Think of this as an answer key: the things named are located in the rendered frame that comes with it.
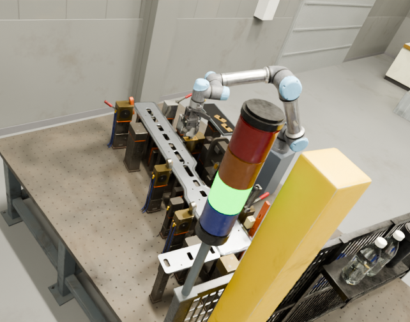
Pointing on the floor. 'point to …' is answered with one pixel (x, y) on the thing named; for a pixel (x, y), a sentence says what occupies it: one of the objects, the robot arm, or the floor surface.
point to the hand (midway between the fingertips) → (191, 136)
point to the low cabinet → (406, 68)
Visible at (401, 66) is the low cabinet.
